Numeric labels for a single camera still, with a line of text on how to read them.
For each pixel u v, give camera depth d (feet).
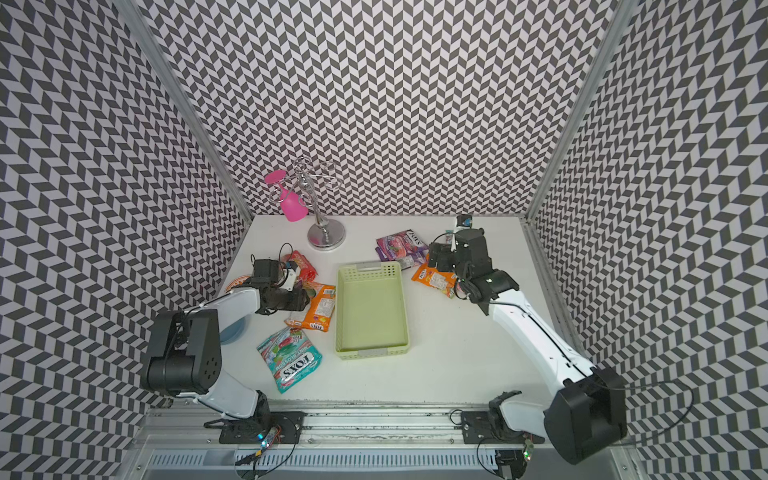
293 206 3.33
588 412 1.26
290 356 2.68
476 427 2.40
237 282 3.13
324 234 3.68
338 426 2.43
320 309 3.01
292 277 2.88
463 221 2.20
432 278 3.23
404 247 3.45
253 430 2.19
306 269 3.23
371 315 3.06
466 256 1.92
